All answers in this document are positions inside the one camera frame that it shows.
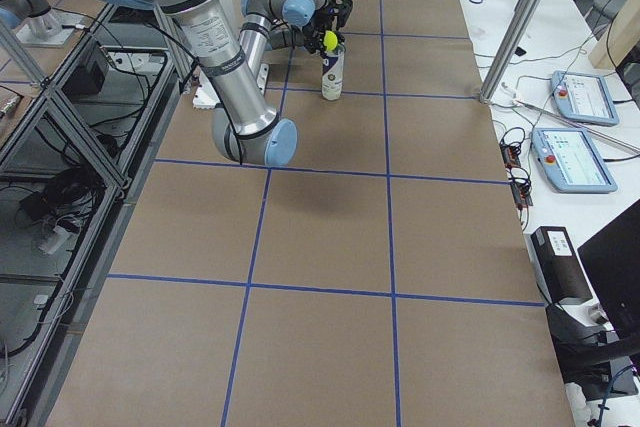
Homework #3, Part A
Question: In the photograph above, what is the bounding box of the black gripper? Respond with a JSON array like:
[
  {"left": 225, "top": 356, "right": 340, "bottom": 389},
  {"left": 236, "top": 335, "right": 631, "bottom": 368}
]
[{"left": 304, "top": 0, "right": 353, "bottom": 54}]

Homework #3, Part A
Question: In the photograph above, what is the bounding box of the yellow Wilson tennis ball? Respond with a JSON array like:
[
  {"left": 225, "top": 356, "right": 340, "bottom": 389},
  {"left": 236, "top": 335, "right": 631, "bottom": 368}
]
[{"left": 322, "top": 30, "right": 340, "bottom": 52}]

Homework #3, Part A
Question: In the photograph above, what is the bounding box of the white blue tennis ball can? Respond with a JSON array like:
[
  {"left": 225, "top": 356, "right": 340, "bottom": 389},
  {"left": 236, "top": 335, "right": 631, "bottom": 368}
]
[{"left": 321, "top": 44, "right": 346, "bottom": 101}]

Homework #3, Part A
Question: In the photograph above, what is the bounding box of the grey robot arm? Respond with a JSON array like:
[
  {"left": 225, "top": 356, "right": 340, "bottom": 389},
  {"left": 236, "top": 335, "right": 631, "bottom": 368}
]
[
  {"left": 239, "top": 0, "right": 353, "bottom": 77},
  {"left": 101, "top": 0, "right": 298, "bottom": 167}
]

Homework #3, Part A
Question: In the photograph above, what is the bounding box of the grey background robot arm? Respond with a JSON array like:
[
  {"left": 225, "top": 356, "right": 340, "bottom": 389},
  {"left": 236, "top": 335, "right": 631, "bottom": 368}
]
[{"left": 1, "top": 0, "right": 70, "bottom": 47}]

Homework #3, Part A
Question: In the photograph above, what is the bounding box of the small black orange device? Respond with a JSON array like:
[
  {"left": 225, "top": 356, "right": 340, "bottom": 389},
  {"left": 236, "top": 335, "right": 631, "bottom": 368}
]
[{"left": 500, "top": 143, "right": 521, "bottom": 168}]

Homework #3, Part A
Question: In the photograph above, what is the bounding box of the upper teach pendant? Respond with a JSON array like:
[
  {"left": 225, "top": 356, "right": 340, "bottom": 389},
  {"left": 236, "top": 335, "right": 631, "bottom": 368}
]
[{"left": 550, "top": 70, "right": 619, "bottom": 126}]

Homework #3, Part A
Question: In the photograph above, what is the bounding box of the teach pendant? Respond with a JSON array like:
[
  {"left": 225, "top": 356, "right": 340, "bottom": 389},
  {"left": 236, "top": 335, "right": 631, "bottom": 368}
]
[
  {"left": 531, "top": 128, "right": 618, "bottom": 194},
  {"left": 550, "top": 70, "right": 619, "bottom": 126}
]

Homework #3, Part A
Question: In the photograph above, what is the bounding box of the lower teach pendant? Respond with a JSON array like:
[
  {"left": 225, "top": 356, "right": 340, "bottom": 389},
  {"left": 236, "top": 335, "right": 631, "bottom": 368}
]
[{"left": 531, "top": 128, "right": 618, "bottom": 194}]

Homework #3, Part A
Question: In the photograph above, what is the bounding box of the black box with label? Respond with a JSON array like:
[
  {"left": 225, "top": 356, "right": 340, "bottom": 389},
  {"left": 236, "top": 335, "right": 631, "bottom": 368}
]
[{"left": 530, "top": 226, "right": 593, "bottom": 305}]

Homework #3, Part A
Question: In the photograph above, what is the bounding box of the black monitor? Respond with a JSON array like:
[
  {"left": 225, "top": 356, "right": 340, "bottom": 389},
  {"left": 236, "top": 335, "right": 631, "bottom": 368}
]
[{"left": 578, "top": 201, "right": 639, "bottom": 335}]

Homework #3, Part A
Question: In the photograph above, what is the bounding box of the black camera cable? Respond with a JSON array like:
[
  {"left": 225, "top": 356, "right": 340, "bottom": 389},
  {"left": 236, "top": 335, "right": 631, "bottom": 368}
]
[{"left": 89, "top": 6, "right": 251, "bottom": 168}]

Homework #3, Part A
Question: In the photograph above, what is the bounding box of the aluminium frame post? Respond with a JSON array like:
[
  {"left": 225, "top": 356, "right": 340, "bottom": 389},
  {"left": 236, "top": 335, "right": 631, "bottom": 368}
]
[{"left": 478, "top": 0, "right": 541, "bottom": 104}]

